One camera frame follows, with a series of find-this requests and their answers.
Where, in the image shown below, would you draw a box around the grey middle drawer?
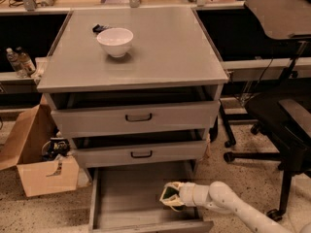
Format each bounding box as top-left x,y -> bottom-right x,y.
73,140 -> 207,168

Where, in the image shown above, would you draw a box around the cardboard box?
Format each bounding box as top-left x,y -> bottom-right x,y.
0,99 -> 79,197

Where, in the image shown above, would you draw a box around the small dark object on counter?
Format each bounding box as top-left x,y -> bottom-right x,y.
92,24 -> 108,34

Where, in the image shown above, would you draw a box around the grey drawer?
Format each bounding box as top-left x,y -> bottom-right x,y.
73,140 -> 207,168
88,161 -> 214,233
51,101 -> 220,138

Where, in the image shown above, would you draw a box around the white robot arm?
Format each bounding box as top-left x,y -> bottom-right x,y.
159,182 -> 292,233

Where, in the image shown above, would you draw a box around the grey bottom drawer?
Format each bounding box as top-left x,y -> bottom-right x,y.
88,161 -> 214,233

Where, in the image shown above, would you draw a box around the white ceramic bowl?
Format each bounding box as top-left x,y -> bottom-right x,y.
96,28 -> 134,57

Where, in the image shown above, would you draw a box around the dark items in box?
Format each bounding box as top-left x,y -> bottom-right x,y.
41,138 -> 70,161

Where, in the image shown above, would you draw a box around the dark green sponge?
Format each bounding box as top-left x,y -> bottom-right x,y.
162,186 -> 178,199

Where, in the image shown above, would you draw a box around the grey top drawer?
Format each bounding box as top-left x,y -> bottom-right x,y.
51,101 -> 220,138

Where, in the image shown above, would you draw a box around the clear plastic bottle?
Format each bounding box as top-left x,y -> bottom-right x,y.
6,48 -> 27,79

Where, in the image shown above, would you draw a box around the black office chair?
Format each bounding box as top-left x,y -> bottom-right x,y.
224,78 -> 311,221

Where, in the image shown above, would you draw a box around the grey drawer cabinet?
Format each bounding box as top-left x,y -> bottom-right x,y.
37,6 -> 229,180

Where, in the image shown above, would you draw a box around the brown plastic bottle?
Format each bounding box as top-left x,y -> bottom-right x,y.
16,47 -> 36,76

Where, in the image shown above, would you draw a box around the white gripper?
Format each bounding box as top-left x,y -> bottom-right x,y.
159,182 -> 195,212

